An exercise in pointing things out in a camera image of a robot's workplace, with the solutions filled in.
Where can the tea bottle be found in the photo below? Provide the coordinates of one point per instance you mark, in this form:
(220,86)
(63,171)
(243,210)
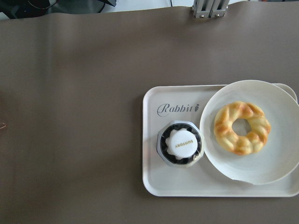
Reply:
(180,144)

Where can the cream serving tray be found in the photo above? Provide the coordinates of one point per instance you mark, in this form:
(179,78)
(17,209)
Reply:
(164,104)

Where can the white plate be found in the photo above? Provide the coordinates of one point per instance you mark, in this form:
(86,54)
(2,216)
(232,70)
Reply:
(279,156)

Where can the glazed twisted donut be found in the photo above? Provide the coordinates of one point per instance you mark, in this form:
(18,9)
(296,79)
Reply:
(241,128)

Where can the aluminium frame post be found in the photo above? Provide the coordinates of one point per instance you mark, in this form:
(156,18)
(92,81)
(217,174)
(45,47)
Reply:
(209,8)

